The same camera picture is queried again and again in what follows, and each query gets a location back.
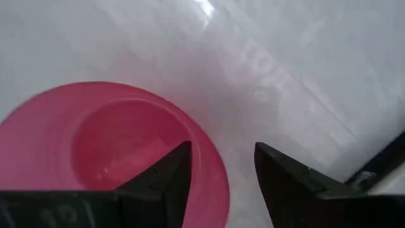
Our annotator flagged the black table edge rail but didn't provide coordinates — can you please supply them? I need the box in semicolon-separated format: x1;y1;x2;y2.
345;131;405;193

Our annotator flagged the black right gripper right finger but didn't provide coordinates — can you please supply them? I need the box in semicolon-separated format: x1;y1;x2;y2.
254;142;405;228

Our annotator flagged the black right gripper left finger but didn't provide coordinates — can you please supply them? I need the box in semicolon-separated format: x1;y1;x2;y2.
0;141;192;228

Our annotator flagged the pink plastic bowl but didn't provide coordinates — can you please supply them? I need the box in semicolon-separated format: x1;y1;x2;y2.
0;81;231;228

